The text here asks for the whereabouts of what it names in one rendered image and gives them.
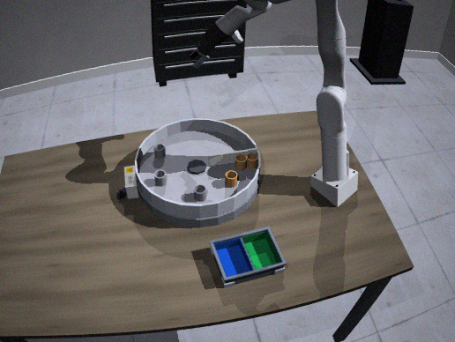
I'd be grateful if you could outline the bronze bushing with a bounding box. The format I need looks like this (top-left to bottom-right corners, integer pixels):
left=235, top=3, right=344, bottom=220
left=225, top=170, right=237, bottom=188
left=246, top=152, right=258, bottom=169
left=235, top=154, right=247, bottom=170

